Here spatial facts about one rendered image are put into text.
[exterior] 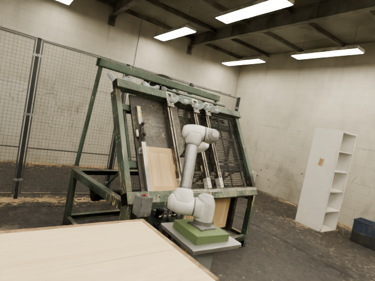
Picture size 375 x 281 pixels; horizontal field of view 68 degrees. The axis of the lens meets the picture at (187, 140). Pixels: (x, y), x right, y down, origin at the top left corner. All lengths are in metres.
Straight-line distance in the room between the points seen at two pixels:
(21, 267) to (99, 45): 7.24
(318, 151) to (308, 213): 1.29
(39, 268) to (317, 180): 5.88
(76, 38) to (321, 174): 6.40
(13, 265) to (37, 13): 7.07
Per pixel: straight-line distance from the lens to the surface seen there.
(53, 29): 7.60
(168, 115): 3.32
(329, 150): 6.22
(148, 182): 2.83
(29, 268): 0.77
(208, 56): 9.44
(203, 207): 2.29
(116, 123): 2.91
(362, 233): 6.39
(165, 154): 3.12
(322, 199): 6.27
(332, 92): 8.06
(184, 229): 2.31
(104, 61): 3.52
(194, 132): 2.33
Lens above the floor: 1.64
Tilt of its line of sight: 4 degrees down
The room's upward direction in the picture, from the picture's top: 11 degrees clockwise
